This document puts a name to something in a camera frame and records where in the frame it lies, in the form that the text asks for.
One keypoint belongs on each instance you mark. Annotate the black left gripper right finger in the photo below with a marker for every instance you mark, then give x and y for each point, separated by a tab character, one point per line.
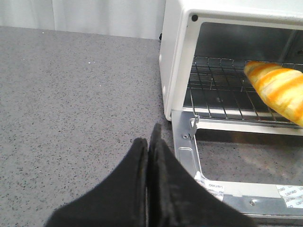
175	199

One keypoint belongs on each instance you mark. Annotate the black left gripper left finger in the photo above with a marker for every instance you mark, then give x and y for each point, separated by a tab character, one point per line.
118	201

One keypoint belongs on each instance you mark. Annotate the glass oven door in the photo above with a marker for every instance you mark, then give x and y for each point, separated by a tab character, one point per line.
254	167

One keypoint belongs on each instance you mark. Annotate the orange striped bread loaf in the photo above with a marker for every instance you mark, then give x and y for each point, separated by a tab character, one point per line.
279	88

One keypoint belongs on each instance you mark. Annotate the white Toshiba toaster oven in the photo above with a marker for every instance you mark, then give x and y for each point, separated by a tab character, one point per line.
254	30

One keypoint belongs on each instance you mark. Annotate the metal wire oven rack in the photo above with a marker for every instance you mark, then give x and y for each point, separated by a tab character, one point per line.
219	90

